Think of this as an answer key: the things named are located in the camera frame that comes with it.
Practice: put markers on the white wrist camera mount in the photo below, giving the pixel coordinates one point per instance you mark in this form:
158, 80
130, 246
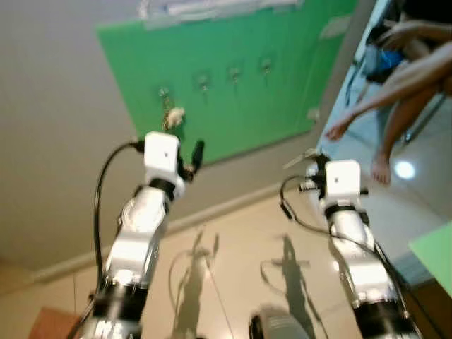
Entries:
162, 155
344, 182

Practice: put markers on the long clear tape strip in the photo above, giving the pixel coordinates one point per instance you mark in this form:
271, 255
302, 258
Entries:
212, 10

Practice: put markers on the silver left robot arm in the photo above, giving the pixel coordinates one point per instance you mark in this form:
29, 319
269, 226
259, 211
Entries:
138, 247

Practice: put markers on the short clear tape strip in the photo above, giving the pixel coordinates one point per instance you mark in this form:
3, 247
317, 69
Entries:
336, 27

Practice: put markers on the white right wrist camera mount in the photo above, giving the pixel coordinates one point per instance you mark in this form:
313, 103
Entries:
344, 182

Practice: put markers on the person bare forearm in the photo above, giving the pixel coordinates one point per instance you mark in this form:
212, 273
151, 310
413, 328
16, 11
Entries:
424, 30

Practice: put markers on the small clear tape piece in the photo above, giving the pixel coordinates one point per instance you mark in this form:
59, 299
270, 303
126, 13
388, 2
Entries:
313, 114

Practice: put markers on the clear adhesive metal hook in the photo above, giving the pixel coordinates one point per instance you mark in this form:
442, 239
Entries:
164, 92
266, 66
234, 74
203, 82

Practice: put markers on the blue cloth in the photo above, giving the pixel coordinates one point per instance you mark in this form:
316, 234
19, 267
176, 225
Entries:
390, 63

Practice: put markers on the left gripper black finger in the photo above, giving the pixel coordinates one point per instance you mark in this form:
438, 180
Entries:
198, 155

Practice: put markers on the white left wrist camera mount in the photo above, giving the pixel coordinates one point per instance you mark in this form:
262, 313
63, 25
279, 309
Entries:
162, 155

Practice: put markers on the brown floor mat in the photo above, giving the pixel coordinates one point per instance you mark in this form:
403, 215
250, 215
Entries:
53, 325

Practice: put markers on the green wall board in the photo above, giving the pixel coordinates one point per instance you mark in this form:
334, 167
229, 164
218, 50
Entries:
247, 120

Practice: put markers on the brown cardboard table base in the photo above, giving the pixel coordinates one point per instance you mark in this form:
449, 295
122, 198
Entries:
434, 318

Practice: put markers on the metal frame chair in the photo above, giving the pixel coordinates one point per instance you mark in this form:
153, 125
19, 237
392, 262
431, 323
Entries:
427, 119

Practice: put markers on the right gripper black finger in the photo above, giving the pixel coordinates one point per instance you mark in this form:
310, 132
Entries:
321, 161

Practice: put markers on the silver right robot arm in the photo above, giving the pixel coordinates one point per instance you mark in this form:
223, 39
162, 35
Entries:
364, 268

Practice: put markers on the grey right robot leg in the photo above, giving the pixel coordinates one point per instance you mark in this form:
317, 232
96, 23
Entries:
279, 325

